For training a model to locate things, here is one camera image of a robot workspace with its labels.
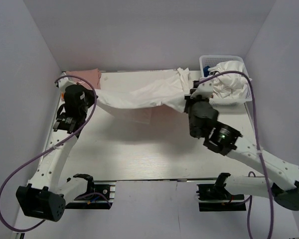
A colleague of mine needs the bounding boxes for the white red print t-shirt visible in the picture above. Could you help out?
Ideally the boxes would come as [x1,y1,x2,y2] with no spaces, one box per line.
[96,68,190,123]

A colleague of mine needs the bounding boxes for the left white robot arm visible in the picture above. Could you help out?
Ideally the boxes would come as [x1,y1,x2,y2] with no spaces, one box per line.
[16,84,95,222]

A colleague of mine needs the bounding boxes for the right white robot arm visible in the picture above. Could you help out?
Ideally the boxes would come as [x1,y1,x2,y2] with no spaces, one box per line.
[184,95,299,211]

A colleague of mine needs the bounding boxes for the folded pink t-shirt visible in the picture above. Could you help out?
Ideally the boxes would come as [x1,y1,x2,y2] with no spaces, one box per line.
[56,69,102,102]

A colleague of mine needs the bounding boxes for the blue t-shirt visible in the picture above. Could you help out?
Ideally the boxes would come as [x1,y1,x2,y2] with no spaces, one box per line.
[203,66,210,78]

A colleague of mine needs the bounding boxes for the white plastic basket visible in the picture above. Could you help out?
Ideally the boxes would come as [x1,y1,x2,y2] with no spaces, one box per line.
[199,55,252,106]

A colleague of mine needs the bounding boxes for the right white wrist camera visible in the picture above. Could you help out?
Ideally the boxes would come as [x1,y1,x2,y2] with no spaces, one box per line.
[190,81,214,99]

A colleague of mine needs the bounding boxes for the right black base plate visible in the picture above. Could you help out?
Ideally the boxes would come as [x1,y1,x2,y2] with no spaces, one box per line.
[196,184,246,212]

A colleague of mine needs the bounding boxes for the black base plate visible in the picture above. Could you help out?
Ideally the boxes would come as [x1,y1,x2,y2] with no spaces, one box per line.
[65,181,116,210]
[196,184,246,212]

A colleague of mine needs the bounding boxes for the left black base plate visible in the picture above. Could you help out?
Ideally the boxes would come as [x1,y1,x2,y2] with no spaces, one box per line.
[65,181,116,210]

